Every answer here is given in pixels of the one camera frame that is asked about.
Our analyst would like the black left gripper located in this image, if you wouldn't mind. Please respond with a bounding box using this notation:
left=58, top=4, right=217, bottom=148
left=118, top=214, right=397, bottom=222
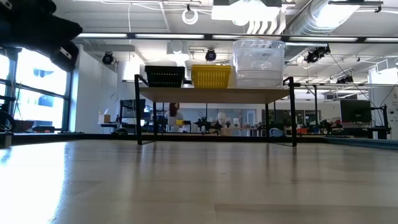
left=0, top=0, right=83, bottom=54

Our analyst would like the wooden shelf with black legs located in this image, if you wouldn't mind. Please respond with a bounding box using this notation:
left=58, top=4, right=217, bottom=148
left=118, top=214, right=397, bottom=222
left=134, top=73, right=299, bottom=147

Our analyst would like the large window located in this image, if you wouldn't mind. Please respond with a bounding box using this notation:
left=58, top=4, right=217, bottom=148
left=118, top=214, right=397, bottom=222
left=0, top=46, right=73, bottom=133

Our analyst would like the black computer monitor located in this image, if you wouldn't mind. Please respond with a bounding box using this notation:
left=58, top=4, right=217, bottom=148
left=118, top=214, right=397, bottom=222
left=119, top=98, right=147, bottom=119
left=340, top=99, right=373, bottom=124

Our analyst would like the person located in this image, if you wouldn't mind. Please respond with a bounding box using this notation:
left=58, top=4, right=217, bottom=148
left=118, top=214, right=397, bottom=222
left=164, top=102, right=185, bottom=126

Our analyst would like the black beam with light strips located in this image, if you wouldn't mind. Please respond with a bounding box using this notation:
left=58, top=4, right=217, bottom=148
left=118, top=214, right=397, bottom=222
left=73, top=32, right=398, bottom=44

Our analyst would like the white ceiling unit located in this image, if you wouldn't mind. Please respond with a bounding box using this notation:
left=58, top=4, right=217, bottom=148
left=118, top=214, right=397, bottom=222
left=211, top=0, right=282, bottom=23

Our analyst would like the black ceiling spotlight cluster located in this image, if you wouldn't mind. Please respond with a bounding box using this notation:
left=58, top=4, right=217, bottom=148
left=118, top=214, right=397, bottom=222
left=303, top=45, right=331, bottom=64

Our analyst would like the black ceiling track fixture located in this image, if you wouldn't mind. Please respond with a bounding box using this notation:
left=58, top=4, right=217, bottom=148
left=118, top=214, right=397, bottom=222
left=328, top=0, right=384, bottom=14

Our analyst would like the black metal stand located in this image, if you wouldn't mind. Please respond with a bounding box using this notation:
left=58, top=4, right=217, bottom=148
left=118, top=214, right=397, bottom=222
left=369, top=105, right=392, bottom=140

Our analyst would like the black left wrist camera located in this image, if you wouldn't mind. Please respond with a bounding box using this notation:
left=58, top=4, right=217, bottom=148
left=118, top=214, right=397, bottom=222
left=49, top=42, right=80, bottom=73

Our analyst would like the white coiled cable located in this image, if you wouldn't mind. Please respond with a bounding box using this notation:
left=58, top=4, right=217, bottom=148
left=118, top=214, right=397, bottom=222
left=181, top=8, right=200, bottom=26

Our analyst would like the silver ventilation duct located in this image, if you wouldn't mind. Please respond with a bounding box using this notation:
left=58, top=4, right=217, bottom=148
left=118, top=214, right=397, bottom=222
left=279, top=0, right=362, bottom=58

